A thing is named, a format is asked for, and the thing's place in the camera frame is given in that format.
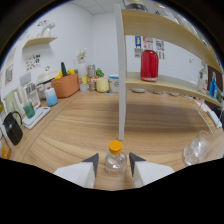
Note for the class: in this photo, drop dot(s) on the clear glass with ice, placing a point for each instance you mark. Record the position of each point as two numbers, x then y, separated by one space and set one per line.
198 148

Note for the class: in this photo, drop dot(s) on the white scale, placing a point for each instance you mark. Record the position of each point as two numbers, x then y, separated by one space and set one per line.
36 118

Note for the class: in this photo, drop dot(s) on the white bowl with blue pattern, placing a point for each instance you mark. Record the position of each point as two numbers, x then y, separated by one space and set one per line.
114 84

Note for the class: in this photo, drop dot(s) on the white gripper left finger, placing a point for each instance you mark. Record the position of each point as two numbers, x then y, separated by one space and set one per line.
80 173

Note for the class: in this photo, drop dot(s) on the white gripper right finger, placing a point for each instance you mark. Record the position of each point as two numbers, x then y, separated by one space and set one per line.
148 171

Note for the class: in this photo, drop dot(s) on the green potted plant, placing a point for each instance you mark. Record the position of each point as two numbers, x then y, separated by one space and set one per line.
99 72

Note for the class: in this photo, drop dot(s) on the pale yellow mug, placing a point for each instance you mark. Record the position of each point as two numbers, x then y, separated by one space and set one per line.
102 85

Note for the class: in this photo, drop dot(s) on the wooden wall shelf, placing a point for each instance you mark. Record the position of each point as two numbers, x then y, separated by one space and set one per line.
40 41

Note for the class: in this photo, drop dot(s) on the clear bottle with orange cap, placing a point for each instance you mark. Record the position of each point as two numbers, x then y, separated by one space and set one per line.
115 161

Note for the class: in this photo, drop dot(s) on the green cup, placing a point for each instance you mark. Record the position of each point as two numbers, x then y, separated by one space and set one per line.
29 110

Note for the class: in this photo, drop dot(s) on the red liquid bottle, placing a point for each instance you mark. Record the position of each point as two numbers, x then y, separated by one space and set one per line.
149 65

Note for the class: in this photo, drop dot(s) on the black kettle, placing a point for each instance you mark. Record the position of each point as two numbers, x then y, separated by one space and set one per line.
13 130

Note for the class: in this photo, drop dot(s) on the orange basket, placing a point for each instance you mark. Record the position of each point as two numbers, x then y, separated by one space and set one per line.
66 86

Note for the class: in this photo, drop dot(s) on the white-framed wooden two-tier rack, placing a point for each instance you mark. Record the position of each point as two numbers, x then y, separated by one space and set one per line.
121 83

